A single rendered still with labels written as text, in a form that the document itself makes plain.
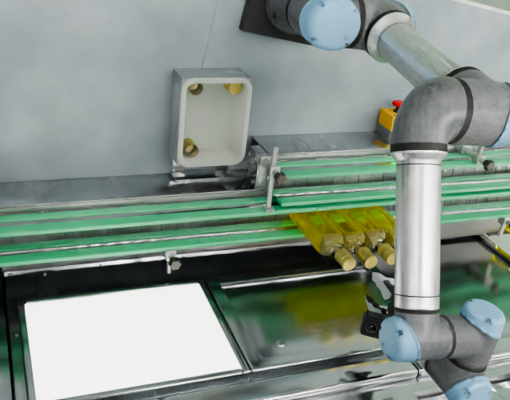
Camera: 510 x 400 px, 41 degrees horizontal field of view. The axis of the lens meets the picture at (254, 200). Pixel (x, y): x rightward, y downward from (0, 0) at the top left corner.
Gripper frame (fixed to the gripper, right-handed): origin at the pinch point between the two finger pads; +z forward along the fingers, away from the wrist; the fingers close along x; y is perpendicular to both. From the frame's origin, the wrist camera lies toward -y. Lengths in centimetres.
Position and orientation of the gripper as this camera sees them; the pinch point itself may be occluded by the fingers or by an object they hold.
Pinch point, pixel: (370, 287)
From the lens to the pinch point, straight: 150.5
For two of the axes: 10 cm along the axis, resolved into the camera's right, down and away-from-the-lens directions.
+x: 1.9, -8.9, -4.2
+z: -3.5, -4.6, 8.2
